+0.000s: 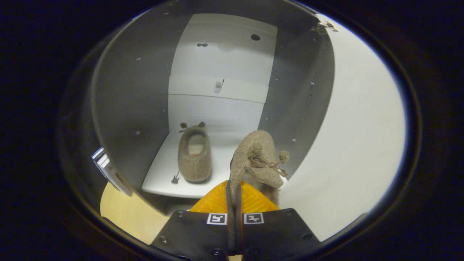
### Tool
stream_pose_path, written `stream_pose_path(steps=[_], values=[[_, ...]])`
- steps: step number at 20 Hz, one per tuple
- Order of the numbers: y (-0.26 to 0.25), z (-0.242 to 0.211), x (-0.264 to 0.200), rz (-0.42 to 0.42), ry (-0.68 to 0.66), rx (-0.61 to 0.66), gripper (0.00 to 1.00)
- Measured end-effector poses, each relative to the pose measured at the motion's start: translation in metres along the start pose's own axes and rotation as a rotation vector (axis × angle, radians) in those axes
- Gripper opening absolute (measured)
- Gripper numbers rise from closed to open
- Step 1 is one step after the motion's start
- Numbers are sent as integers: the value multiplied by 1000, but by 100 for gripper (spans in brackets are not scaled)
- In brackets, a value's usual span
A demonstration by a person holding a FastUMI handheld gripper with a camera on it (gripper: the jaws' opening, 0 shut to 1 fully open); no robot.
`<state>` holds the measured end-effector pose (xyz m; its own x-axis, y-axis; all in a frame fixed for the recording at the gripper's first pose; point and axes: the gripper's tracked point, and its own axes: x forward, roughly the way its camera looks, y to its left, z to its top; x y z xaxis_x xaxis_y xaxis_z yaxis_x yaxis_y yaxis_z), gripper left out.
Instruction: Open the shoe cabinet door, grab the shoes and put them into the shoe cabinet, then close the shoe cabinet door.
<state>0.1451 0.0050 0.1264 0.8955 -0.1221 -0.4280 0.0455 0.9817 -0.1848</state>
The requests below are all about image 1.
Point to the beige knitted shoe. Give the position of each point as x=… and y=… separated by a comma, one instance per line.
x=194, y=159
x=253, y=156

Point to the metal door hinge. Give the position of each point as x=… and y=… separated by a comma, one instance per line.
x=323, y=27

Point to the white small box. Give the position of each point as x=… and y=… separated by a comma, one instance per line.
x=114, y=175

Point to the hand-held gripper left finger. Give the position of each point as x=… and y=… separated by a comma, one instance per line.
x=195, y=232

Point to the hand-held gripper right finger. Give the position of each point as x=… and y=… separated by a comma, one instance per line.
x=275, y=232

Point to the white shoe cabinet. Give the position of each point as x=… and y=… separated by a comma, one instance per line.
x=145, y=90

